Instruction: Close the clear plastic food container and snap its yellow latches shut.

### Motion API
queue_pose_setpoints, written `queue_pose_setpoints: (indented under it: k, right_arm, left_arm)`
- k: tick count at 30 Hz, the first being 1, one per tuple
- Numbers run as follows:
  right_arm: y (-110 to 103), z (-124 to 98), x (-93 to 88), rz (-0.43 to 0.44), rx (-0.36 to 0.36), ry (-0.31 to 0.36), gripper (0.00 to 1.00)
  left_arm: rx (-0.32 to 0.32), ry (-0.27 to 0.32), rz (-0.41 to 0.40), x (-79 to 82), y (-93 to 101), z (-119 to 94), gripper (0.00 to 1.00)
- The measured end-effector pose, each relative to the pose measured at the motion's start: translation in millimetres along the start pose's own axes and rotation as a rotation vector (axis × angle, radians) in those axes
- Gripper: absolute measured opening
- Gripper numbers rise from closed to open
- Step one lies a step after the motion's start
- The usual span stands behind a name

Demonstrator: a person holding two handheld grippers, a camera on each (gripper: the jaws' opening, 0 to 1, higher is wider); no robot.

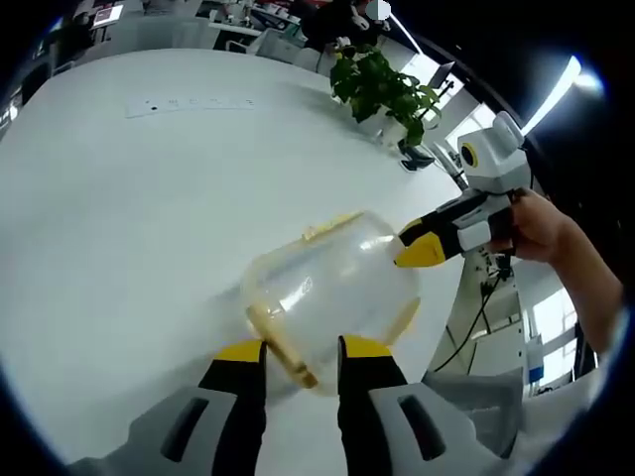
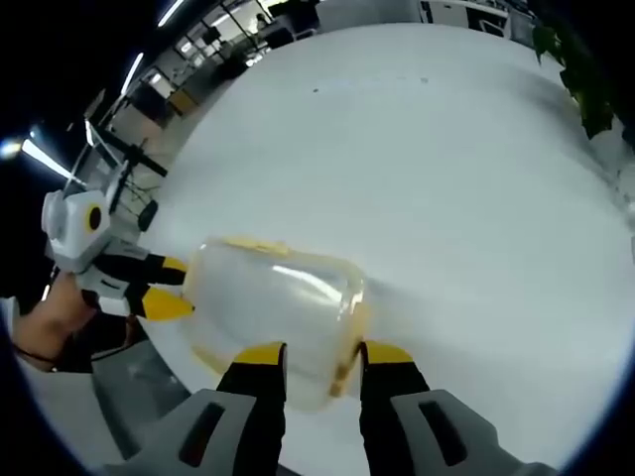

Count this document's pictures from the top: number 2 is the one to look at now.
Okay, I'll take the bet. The green potted plant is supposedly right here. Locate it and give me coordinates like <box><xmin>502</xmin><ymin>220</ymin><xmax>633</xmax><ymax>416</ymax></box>
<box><xmin>532</xmin><ymin>0</ymin><xmax>617</xmax><ymax>141</ymax></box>

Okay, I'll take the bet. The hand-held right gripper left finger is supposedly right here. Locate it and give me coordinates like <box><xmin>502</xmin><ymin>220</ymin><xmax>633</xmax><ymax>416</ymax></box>
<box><xmin>101</xmin><ymin>340</ymin><xmax>290</xmax><ymax>476</ymax></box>

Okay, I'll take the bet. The person's left hand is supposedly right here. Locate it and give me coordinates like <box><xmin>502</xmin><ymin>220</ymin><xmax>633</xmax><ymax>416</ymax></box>
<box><xmin>49</xmin><ymin>271</ymin><xmax>103</xmax><ymax>326</ymax></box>

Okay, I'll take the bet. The white cabinet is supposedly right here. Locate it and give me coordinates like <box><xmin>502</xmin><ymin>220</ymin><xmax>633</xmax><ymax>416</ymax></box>
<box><xmin>420</xmin><ymin>0</ymin><xmax>533</xmax><ymax>40</ymax></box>

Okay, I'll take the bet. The ceiling light strip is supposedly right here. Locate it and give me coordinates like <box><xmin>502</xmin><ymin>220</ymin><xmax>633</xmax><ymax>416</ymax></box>
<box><xmin>157</xmin><ymin>0</ymin><xmax>186</xmax><ymax>27</ymax></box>
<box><xmin>120</xmin><ymin>51</ymin><xmax>146</xmax><ymax>96</ymax></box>

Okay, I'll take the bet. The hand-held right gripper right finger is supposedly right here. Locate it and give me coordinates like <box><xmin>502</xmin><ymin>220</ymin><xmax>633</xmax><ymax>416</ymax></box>
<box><xmin>356</xmin><ymin>339</ymin><xmax>550</xmax><ymax>476</ymax></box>

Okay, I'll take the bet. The small black oval object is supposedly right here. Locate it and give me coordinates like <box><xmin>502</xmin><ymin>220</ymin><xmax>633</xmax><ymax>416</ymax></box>
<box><xmin>137</xmin><ymin>199</ymin><xmax>161</xmax><ymax>233</ymax></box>

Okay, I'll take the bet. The yellow cabinet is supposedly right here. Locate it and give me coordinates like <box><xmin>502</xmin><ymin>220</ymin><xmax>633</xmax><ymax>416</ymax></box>
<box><xmin>165</xmin><ymin>85</ymin><xmax>200</xmax><ymax>114</ymax></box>

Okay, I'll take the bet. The clear box with yellow buckle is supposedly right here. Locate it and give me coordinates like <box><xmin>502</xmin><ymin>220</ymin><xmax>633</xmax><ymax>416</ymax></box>
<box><xmin>182</xmin><ymin>234</ymin><xmax>372</xmax><ymax>414</ymax></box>

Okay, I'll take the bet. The grey mesh chair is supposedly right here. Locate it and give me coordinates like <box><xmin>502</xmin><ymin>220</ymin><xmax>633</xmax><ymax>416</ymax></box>
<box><xmin>0</xmin><ymin>297</ymin><xmax>199</xmax><ymax>470</ymax></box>

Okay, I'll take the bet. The desk with black frame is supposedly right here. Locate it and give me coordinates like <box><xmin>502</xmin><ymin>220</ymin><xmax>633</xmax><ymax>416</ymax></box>
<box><xmin>81</xmin><ymin>116</ymin><xmax>170</xmax><ymax>199</ymax></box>

